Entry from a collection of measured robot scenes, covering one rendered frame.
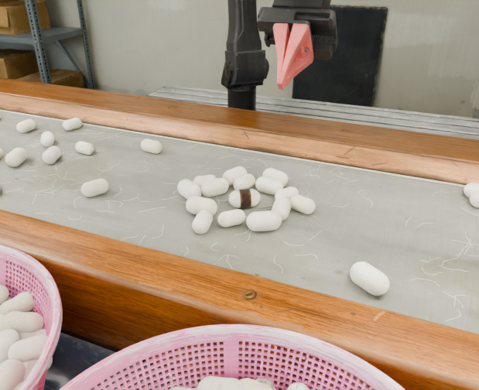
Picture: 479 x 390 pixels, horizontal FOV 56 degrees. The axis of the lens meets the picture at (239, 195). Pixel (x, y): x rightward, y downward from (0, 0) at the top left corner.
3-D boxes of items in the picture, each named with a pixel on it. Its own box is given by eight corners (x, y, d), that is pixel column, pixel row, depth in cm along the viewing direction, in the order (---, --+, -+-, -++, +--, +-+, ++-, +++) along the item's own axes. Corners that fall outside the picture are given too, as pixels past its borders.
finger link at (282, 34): (313, 73, 54) (331, 12, 57) (257, 68, 57) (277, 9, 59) (319, 105, 60) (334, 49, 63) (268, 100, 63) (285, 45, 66)
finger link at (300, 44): (293, 72, 55) (313, 11, 58) (239, 66, 57) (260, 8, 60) (301, 104, 61) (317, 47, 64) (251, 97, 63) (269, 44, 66)
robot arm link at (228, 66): (269, 59, 94) (258, 54, 99) (229, 63, 91) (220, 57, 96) (268, 89, 97) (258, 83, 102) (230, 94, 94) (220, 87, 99)
